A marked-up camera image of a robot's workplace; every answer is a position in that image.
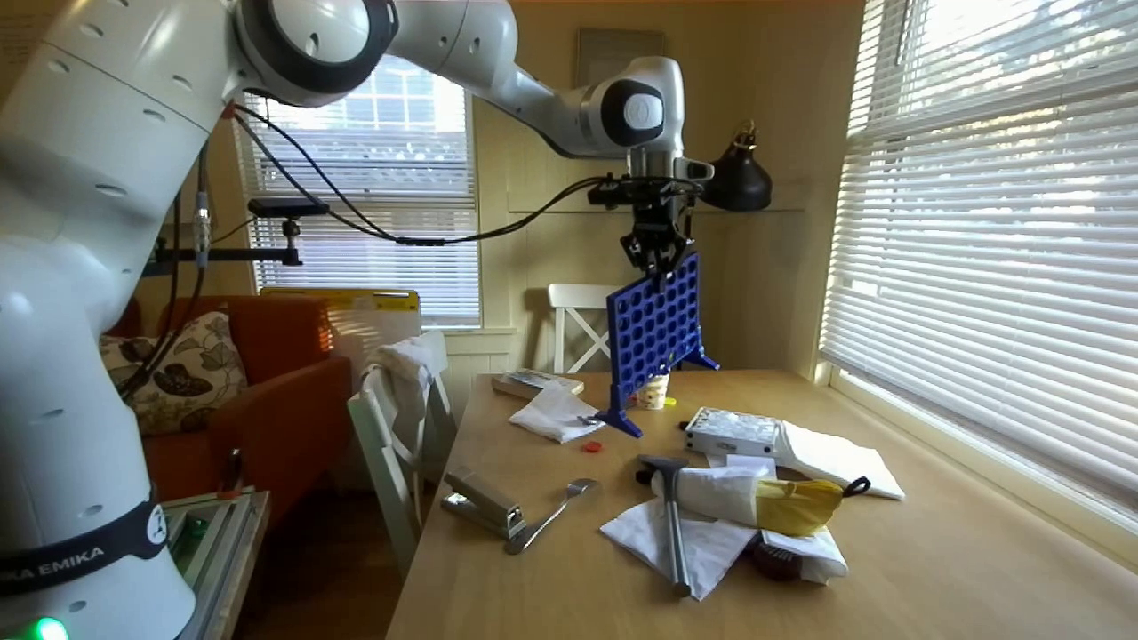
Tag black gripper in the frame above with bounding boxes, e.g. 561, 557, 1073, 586
618, 173, 696, 289

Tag blue gameboard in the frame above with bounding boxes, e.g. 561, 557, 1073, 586
600, 249, 721, 441

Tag patterned white box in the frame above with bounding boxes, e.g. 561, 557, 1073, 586
683, 405, 787, 464

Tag folded metal holder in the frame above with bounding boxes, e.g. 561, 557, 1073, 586
442, 468, 526, 555

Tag flat white napkin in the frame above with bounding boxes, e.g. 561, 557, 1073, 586
597, 494, 763, 603

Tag black floor lamp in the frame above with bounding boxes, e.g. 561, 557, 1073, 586
690, 117, 781, 218

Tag illustrated book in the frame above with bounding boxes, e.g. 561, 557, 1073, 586
489, 366, 586, 402

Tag crumpled white cloth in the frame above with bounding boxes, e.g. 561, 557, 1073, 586
674, 459, 781, 531

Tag white notepad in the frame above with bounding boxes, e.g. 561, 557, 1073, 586
771, 420, 912, 506

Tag long metal spoon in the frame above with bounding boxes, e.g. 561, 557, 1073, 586
508, 478, 600, 555

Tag yellow bag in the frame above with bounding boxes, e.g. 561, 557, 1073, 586
755, 474, 877, 542

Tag yellow flat board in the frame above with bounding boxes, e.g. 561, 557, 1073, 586
260, 285, 427, 318

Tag white packet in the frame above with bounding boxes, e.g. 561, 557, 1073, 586
750, 524, 855, 586

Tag white wooden chair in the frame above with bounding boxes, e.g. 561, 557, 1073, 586
346, 336, 463, 565

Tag white window blinds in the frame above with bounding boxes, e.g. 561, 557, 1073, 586
814, 0, 1138, 517

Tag orange armchair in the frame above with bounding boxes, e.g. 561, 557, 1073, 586
119, 291, 359, 528

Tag leaf patterned cushion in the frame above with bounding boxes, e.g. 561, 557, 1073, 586
100, 311, 252, 441

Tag stacked metal frames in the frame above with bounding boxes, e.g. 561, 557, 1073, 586
162, 487, 273, 640

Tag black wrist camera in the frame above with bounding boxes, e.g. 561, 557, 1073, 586
584, 172, 656, 213

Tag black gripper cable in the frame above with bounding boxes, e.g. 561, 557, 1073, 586
226, 100, 625, 254

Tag grey handled tool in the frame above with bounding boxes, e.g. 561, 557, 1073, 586
630, 455, 706, 602

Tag black stereo camera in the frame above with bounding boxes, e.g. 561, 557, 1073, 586
246, 193, 336, 221

